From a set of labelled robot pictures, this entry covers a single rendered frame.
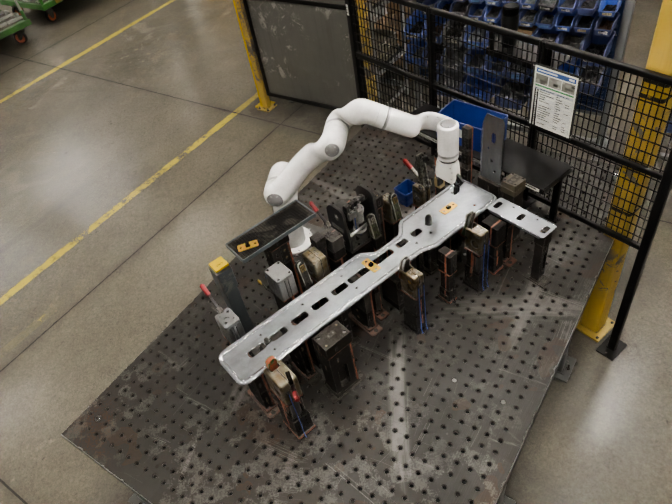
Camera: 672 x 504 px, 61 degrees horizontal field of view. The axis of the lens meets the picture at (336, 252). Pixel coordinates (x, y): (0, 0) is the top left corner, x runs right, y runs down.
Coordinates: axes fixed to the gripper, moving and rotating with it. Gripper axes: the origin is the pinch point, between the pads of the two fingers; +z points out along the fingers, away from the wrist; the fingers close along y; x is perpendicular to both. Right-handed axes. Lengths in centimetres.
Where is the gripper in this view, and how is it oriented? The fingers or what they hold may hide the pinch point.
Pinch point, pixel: (448, 187)
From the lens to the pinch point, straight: 249.0
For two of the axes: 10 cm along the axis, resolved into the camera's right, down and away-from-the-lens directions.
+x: 7.6, -5.3, 3.8
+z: 1.4, 7.0, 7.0
